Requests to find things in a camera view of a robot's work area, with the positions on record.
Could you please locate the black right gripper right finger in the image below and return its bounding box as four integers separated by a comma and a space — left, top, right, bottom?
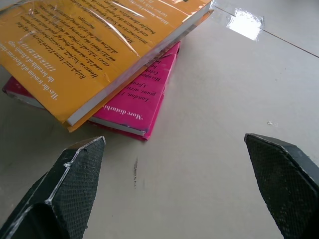
244, 133, 319, 239

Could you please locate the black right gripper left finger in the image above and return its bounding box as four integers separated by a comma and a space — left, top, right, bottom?
0, 135, 106, 239

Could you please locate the pink paperback book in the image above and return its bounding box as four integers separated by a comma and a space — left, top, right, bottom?
1, 41, 181, 142

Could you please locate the orange paperback book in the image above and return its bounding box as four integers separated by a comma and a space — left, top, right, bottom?
0, 0, 215, 133

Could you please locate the clear tape patch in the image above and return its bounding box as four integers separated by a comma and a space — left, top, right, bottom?
226, 7, 265, 42

